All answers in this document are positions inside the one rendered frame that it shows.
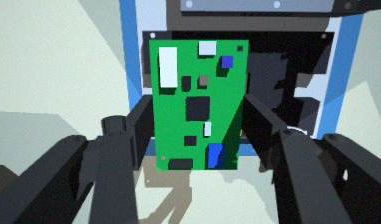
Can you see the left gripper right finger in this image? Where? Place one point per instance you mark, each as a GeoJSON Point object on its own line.
{"type": "Point", "coordinates": [305, 189]}

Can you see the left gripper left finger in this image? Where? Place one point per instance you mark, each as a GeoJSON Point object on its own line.
{"type": "Point", "coordinates": [53, 189]}

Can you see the green circuit board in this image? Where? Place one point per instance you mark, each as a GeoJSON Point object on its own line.
{"type": "Point", "coordinates": [198, 90]}

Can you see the blue flat plate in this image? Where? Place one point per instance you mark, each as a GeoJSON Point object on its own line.
{"type": "Point", "coordinates": [338, 79]}

